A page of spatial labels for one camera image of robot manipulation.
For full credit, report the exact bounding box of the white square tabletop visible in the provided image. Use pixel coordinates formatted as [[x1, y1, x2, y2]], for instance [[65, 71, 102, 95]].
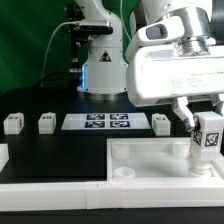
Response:
[[106, 137, 224, 183]]

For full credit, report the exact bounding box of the white left rail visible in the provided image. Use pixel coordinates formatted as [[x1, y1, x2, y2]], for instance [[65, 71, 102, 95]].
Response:
[[0, 144, 9, 172]]

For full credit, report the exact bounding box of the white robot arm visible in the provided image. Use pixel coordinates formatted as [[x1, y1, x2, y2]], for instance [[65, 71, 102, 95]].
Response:
[[73, 0, 224, 131]]

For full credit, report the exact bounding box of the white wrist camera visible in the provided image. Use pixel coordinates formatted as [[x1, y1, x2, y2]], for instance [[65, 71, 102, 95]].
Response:
[[134, 16, 185, 46]]

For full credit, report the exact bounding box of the white marker sheet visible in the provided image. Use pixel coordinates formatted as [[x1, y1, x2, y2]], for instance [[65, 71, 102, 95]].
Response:
[[62, 113, 150, 130]]

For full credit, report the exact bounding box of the white front rail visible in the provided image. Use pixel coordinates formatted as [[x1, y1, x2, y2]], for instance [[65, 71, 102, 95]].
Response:
[[0, 178, 224, 211]]

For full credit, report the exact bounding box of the white rail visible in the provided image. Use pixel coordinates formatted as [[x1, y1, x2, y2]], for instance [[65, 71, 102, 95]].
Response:
[[0, 144, 9, 172], [0, 178, 224, 211]]

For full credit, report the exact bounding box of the black cable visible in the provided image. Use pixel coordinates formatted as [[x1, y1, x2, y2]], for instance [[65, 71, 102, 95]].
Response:
[[31, 70, 83, 88]]

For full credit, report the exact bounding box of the white thin cable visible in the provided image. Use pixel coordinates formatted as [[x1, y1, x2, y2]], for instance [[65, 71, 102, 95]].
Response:
[[119, 0, 132, 43]]

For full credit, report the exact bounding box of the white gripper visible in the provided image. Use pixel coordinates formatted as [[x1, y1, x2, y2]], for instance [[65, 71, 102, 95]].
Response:
[[126, 45, 224, 132]]

